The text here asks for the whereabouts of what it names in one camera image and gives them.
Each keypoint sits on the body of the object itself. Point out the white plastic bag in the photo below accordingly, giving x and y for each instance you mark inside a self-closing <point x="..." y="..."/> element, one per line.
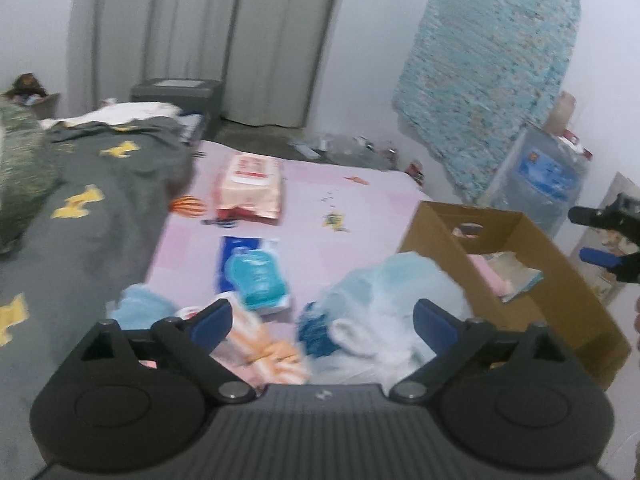
<point x="380" y="300"/>

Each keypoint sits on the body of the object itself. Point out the blue speckled foam mat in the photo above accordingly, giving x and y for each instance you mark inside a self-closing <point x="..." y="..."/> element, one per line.
<point x="480" y="85"/>

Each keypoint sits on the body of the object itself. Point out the grey storage bin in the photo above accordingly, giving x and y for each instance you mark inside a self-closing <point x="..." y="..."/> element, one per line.
<point x="175" y="97"/>

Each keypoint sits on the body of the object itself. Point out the brown cardboard box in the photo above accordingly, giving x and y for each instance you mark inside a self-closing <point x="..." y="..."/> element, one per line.
<point x="575" y="310"/>

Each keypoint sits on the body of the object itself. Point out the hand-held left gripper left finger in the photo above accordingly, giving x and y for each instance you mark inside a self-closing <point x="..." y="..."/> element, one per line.
<point x="212" y="322"/>

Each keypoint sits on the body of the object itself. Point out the beige leaning board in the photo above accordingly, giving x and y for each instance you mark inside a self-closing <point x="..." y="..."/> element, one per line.
<point x="600" y="290"/>

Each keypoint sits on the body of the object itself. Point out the small red bottle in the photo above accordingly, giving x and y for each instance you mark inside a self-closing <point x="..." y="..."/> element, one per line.
<point x="416" y="172"/>

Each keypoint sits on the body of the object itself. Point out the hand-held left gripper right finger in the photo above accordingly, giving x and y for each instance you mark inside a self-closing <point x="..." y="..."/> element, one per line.
<point x="435" y="322"/>

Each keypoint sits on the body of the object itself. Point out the blue striped white pouch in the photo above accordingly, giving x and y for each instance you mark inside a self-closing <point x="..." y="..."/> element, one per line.
<point x="520" y="272"/>

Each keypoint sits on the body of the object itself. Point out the pink wet wipes pack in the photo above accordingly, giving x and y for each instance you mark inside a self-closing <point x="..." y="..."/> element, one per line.
<point x="250" y="185"/>

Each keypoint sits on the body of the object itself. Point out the orange striped pack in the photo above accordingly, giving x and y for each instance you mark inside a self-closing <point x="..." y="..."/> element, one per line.
<point x="265" y="345"/>

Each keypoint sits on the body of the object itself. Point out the grey curtain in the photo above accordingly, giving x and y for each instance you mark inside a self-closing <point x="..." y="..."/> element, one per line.
<point x="200" y="35"/>

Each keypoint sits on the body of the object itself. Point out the pink checkered bed sheet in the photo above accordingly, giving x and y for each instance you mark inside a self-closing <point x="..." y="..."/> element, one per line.
<point x="320" y="240"/>

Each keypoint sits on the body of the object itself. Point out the light blue towel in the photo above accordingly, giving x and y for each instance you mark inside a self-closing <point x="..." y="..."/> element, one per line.
<point x="142" y="305"/>

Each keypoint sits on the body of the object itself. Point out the grey blanket with yellow print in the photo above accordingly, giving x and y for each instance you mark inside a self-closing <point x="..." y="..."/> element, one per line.
<point x="90" y="260"/>

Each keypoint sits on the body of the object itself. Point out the clear plastic bags pile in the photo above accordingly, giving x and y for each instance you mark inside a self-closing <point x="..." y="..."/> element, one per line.
<point x="345" y="150"/>

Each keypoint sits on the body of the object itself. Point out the brown stuffed toy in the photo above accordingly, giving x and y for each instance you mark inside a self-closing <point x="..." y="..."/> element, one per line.
<point x="27" y="87"/>

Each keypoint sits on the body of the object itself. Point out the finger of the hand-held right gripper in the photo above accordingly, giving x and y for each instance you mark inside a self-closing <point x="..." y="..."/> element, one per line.
<point x="602" y="257"/>
<point x="615" y="217"/>

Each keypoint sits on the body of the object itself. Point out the green patterned pillow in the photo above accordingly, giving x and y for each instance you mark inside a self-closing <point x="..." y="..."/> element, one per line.
<point x="20" y="170"/>

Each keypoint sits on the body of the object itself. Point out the blue and white package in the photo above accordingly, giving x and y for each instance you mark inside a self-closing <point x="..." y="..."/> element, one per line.
<point x="255" y="270"/>

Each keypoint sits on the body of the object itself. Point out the white cloth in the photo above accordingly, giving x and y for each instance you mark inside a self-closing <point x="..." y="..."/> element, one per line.
<point x="120" y="112"/>

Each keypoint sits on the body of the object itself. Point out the blue water bottle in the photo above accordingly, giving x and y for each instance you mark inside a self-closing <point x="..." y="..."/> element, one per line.
<point x="540" y="180"/>

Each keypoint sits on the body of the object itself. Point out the tan bag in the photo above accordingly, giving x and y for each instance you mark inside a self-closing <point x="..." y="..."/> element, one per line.
<point x="560" y="112"/>

